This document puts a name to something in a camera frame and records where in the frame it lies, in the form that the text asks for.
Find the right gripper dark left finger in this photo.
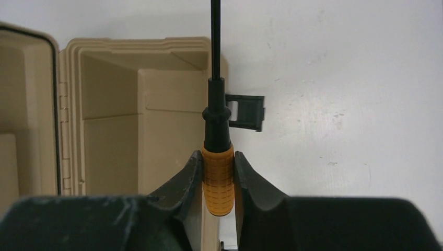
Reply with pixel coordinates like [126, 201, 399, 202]
[146, 151, 203, 250]

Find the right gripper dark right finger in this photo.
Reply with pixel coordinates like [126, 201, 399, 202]
[234, 151, 289, 250]

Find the orange black screwdriver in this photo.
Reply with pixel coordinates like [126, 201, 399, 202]
[202, 1, 234, 216]

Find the black upper box latch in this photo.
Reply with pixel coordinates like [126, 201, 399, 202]
[225, 94, 265, 132]

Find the tan plastic tool box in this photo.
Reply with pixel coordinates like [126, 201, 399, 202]
[1, 22, 220, 250]

